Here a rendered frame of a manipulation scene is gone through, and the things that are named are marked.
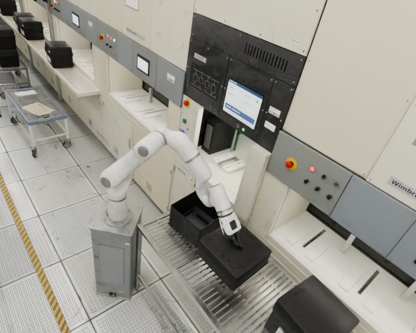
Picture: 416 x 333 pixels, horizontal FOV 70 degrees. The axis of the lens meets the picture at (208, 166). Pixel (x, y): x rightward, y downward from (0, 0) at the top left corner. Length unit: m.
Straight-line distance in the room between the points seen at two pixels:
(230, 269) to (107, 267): 1.07
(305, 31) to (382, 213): 0.89
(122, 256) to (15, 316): 0.90
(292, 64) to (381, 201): 0.76
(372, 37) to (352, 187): 0.65
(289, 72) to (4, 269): 2.54
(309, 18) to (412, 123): 0.63
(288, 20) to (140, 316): 2.19
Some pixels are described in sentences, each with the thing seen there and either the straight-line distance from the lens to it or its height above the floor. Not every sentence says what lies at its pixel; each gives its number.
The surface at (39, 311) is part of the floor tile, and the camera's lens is 2.68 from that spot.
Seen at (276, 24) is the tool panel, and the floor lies 2.04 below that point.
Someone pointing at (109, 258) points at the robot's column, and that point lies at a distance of 2.23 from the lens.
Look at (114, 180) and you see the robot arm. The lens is 1.76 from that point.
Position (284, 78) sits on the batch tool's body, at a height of 1.82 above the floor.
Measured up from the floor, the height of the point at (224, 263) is 1.05.
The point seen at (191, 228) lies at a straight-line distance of 1.88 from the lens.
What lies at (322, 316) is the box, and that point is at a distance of 1.63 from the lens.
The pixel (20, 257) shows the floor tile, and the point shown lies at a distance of 3.00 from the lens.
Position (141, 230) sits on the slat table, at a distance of 2.01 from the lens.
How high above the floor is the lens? 2.27
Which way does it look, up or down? 35 degrees down
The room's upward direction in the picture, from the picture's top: 12 degrees clockwise
